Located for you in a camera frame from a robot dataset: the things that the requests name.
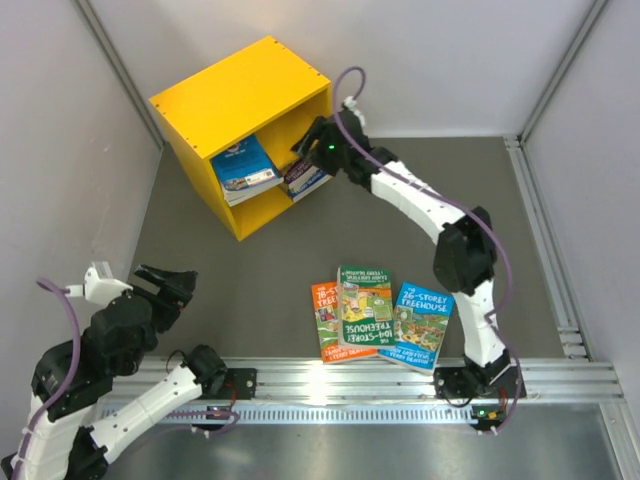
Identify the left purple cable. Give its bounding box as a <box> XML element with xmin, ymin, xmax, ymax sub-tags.
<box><xmin>9</xmin><ymin>277</ymin><xmax>241</xmax><ymax>480</ymax></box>

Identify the blue 91-storey treehouse book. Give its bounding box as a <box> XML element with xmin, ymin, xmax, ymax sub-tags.
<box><xmin>288</xmin><ymin>171</ymin><xmax>332</xmax><ymax>202</ymax></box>

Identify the blue thick paperback book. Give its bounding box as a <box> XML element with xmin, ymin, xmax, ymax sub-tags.
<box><xmin>211</xmin><ymin>135</ymin><xmax>283</xmax><ymax>193</ymax></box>

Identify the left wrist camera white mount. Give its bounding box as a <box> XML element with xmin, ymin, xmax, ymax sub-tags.
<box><xmin>63</xmin><ymin>261</ymin><xmax>133</xmax><ymax>307</ymax></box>

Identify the dark Tale of Two Cities book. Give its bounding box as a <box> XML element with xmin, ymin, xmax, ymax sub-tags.
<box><xmin>223</xmin><ymin>183</ymin><xmax>279</xmax><ymax>207</ymax></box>

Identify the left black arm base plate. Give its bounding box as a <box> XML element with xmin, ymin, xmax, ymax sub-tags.
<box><xmin>216</xmin><ymin>368</ymin><xmax>258</xmax><ymax>400</ymax></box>

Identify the purple cable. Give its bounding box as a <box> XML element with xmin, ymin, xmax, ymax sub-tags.
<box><xmin>9</xmin><ymin>277</ymin><xmax>241</xmax><ymax>480</ymax></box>
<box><xmin>333</xmin><ymin>66</ymin><xmax>524</xmax><ymax>435</ymax></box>

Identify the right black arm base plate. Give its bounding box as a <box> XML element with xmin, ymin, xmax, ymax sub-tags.
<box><xmin>433</xmin><ymin>366</ymin><xmax>527</xmax><ymax>402</ymax></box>

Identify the light blue treehouse book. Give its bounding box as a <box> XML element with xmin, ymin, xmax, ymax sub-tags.
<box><xmin>378</xmin><ymin>282</ymin><xmax>455</xmax><ymax>374</ymax></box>

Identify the orange 78-storey treehouse book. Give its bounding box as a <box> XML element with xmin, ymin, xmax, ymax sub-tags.
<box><xmin>311</xmin><ymin>282</ymin><xmax>377</xmax><ymax>364</ymax></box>

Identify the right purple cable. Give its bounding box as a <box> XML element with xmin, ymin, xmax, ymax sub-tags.
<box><xmin>333</xmin><ymin>66</ymin><xmax>524</xmax><ymax>435</ymax></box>

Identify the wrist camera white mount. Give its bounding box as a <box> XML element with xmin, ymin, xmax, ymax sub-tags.
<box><xmin>63</xmin><ymin>261</ymin><xmax>133</xmax><ymax>307</ymax></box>
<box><xmin>342</xmin><ymin>96</ymin><xmax>364</xmax><ymax>122</ymax></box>

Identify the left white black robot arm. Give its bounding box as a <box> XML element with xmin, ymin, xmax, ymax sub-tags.
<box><xmin>1</xmin><ymin>261</ymin><xmax>227</xmax><ymax>479</ymax></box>

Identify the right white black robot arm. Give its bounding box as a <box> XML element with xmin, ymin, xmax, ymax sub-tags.
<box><xmin>291</xmin><ymin>109</ymin><xmax>511</xmax><ymax>397</ymax></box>

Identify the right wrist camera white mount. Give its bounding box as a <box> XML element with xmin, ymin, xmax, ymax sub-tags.
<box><xmin>342</xmin><ymin>96</ymin><xmax>364</xmax><ymax>122</ymax></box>

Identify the aluminium mounting rail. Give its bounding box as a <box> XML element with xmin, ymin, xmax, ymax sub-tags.
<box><xmin>163</xmin><ymin>357</ymin><xmax>627</xmax><ymax>425</ymax></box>

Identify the green 104-storey treehouse book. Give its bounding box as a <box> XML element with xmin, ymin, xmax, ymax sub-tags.
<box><xmin>337</xmin><ymin>265</ymin><xmax>396</xmax><ymax>350</ymax></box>

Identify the purple 52-storey treehouse book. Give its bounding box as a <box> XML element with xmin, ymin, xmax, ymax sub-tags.
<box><xmin>283</xmin><ymin>158</ymin><xmax>318</xmax><ymax>190</ymax></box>

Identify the yellow wooden shelf box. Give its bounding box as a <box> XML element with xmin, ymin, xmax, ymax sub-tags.
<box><xmin>149</xmin><ymin>36</ymin><xmax>331</xmax><ymax>240</ymax></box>

